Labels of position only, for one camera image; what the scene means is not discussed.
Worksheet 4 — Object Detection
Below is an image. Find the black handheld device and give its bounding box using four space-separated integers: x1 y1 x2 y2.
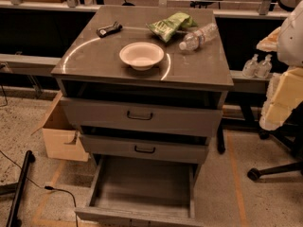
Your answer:
97 22 122 38

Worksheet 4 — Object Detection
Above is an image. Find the right sanitizer pump bottle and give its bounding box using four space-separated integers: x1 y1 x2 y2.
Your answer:
255 54 272 79

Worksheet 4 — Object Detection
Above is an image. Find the sanitizer pump bottle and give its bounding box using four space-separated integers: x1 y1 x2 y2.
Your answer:
242 54 258 78
255 54 272 79

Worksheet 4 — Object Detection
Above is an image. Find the grey metal shelf rail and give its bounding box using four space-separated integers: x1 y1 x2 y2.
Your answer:
0 54 61 77

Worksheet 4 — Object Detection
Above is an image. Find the cardboard box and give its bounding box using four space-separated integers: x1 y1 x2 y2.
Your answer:
32 92 89 162

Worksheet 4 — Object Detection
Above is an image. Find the white paper bowl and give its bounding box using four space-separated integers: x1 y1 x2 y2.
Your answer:
119 43 164 71

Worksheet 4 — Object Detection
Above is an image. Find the grey open bottom drawer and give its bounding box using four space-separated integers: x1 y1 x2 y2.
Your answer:
74 154 203 227

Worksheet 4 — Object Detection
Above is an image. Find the grey top drawer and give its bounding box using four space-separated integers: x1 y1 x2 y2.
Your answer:
60 97 222 137

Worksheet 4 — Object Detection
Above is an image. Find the black office chair base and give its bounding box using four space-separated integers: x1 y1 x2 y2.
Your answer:
246 105 303 182

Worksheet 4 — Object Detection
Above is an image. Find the black floor cable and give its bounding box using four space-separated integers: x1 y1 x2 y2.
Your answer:
0 149 80 227

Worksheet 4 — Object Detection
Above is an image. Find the left sanitizer pump bottle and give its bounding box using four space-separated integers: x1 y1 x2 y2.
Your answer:
242 54 258 78

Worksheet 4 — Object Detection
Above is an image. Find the clear plastic water bottle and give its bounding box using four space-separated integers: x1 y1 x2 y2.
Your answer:
179 23 218 51

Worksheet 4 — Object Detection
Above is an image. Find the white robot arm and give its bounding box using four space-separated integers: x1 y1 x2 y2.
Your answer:
257 1 303 131

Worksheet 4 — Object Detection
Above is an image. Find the black stand leg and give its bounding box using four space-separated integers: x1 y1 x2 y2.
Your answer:
6 150 35 227

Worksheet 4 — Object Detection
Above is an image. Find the grey middle drawer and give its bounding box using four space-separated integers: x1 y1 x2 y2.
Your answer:
80 134 208 164

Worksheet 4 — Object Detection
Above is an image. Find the green chip bag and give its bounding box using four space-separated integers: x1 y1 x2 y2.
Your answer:
147 11 198 43

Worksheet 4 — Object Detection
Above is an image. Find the grey drawer cabinet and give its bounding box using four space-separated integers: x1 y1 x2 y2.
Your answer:
52 7 233 171

